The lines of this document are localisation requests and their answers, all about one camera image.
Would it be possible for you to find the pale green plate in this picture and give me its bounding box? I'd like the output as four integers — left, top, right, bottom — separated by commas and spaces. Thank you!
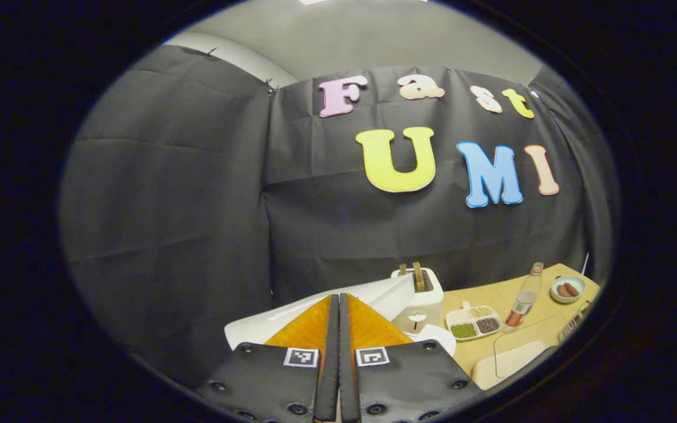
551, 276, 586, 304

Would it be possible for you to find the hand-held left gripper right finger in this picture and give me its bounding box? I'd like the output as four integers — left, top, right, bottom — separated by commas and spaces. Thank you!
340, 293, 485, 423

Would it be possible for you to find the white rice cooker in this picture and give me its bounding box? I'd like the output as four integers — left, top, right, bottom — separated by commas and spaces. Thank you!
224, 273, 458, 359

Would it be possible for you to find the metal wire chopstick holder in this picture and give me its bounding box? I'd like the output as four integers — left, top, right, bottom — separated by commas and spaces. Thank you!
557, 300, 595, 344

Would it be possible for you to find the white divided grain tray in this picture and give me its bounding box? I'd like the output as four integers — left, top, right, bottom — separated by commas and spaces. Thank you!
445, 301, 504, 341

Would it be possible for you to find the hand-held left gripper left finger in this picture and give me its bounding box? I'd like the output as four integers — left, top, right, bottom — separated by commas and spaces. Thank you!
196, 294, 340, 423

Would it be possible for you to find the white toaster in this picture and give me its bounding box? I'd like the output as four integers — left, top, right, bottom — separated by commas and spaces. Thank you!
390, 267, 445, 337

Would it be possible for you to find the clear plastic bottle red cap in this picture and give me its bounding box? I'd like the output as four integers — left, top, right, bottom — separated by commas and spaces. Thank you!
504, 262, 545, 333

